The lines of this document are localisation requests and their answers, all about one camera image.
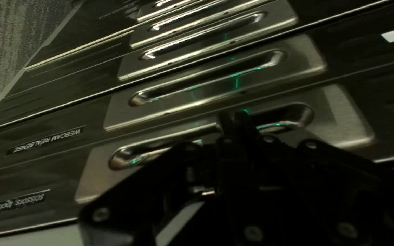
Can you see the black drawer label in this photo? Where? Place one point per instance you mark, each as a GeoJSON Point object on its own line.
{"type": "Point", "coordinates": [20, 200]}
{"type": "Point", "coordinates": [47, 140]}

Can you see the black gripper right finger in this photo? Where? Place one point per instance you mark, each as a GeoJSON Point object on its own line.
{"type": "Point", "coordinates": [325, 192]}

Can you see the dark steel cabinet drawer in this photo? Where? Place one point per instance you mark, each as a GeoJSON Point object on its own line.
{"type": "Point", "coordinates": [197, 22]}
{"type": "Point", "coordinates": [280, 22]}
{"type": "Point", "coordinates": [307, 59]}

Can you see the grey tool cabinet wooden top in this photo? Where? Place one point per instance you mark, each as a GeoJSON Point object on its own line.
{"type": "Point", "coordinates": [24, 237]}

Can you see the steel tool drawer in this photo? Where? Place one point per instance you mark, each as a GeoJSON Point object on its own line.
{"type": "Point", "coordinates": [338, 118]}

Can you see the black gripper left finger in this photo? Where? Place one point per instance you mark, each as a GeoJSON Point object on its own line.
{"type": "Point", "coordinates": [161, 182]}

